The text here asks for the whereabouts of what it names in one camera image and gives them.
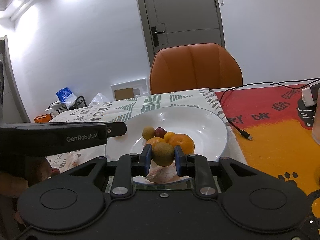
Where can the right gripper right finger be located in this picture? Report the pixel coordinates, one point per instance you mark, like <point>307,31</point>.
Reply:
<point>188,164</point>

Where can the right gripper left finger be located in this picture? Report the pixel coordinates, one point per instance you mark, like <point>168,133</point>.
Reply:
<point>132,164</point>

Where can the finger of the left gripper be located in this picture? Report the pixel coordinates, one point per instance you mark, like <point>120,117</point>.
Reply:
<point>115,129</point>

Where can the large orange fruit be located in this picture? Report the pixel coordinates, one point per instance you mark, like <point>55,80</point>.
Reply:
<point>184,141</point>

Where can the green kiwi fruit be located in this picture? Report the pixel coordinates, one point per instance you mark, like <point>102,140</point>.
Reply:
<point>148,132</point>

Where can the red jujube fruit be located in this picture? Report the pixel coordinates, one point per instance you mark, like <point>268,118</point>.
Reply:
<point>160,132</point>

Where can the dark red jujube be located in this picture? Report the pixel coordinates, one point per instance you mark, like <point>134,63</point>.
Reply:
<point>55,172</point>

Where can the person left hand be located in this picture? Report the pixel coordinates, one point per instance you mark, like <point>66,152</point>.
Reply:
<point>16,176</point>

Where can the patterned white tablecloth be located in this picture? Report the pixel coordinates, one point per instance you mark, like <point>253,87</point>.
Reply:
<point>123,110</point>

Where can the white ceramic plate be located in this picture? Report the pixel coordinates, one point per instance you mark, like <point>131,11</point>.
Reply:
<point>196,130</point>

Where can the clear plastic bag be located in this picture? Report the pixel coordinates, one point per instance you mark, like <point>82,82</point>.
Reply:
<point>99,99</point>

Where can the orange paper bag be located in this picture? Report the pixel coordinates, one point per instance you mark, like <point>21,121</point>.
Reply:
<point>43,118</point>

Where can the small yellow kumquat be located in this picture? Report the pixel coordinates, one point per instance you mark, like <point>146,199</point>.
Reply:
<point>168,136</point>

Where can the black metal rack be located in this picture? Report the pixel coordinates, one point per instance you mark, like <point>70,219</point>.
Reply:
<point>58,107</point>

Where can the white foam packaging board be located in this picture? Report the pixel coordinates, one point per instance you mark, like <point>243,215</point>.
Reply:
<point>130,89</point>

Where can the blue plastic bag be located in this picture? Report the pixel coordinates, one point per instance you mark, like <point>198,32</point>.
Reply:
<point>67,97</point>

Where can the red orange table mat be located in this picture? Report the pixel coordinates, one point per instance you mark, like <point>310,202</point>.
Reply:
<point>280,126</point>

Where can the orange leather chair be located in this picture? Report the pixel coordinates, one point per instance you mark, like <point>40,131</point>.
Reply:
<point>206,65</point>

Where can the grey door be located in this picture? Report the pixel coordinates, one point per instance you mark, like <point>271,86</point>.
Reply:
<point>185,22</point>

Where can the white power adapter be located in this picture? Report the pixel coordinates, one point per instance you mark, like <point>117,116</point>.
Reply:
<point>310,95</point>

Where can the black door handle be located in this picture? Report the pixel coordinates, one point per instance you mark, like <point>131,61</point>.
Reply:
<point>155,34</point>

